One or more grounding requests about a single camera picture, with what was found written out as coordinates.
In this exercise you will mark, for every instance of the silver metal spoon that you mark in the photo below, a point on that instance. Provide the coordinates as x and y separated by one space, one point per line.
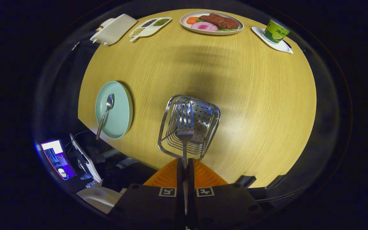
109 101

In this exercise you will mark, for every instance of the brown steak pieces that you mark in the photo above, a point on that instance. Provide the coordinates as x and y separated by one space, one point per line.
220 21

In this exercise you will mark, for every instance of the pink radish slice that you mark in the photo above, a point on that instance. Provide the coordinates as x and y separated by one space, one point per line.
204 26

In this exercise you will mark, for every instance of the silver metal fork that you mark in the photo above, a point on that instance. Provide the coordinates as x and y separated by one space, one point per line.
185 135

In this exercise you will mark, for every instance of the mint green plate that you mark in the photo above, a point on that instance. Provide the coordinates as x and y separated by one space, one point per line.
120 115

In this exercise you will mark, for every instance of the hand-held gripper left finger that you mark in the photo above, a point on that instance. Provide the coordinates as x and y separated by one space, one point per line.
180 191

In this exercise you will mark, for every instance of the green lettuce leaf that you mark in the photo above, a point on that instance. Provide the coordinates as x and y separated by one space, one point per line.
227 29

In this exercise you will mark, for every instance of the green label drink bottle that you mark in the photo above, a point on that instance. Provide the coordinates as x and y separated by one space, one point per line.
275 32

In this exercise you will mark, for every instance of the small silver clip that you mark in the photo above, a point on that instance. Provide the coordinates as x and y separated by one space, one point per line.
75 45

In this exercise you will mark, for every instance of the orange carrot slice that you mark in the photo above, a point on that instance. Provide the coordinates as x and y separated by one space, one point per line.
191 20

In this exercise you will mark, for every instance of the perforated steel cutlery basket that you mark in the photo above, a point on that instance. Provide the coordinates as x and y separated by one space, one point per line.
203 118

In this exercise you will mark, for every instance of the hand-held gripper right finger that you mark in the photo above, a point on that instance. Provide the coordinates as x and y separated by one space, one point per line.
191 191

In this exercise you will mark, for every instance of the white divided condiment dish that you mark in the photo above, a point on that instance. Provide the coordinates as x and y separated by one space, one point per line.
150 31

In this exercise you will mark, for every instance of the black table bracket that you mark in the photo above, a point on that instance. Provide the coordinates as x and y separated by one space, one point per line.
245 181
276 181

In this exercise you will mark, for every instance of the soybeans heap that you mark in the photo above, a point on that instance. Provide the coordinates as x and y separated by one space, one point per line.
137 31

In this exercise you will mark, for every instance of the green beans heap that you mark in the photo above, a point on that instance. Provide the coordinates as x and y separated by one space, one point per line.
161 22

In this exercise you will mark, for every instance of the white round food plate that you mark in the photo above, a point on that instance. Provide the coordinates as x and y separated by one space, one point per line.
187 27

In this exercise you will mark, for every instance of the black beans heap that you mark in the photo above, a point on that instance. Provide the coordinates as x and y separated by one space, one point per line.
149 22

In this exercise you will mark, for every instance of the white edged monitor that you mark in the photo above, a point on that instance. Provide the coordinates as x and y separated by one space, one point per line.
86 159

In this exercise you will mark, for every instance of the cream white toaster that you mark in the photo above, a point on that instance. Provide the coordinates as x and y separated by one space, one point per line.
115 30

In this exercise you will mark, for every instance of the white square coaster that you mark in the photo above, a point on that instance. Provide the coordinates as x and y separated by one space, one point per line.
283 47

